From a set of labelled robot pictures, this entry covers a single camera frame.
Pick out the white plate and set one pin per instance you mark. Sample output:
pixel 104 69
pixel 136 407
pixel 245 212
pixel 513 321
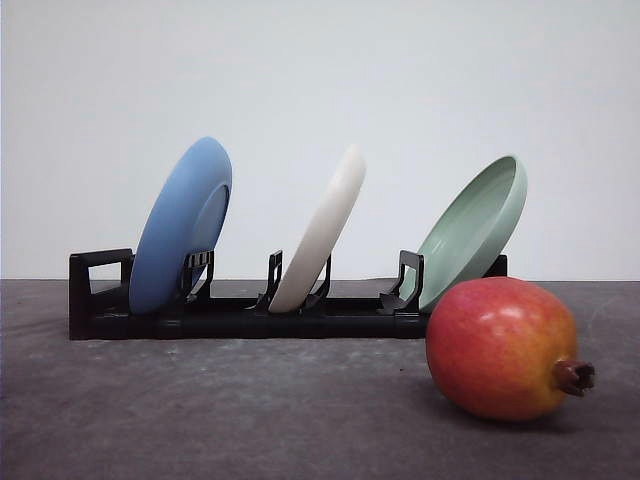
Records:
pixel 321 233

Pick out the red yellow pomegranate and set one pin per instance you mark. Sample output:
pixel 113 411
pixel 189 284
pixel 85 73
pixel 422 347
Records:
pixel 504 349

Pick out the blue plate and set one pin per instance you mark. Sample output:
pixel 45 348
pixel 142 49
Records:
pixel 188 215

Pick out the green plate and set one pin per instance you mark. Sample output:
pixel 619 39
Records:
pixel 471 231

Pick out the black plastic dish rack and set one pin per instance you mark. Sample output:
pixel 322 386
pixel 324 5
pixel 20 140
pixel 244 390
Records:
pixel 99 304

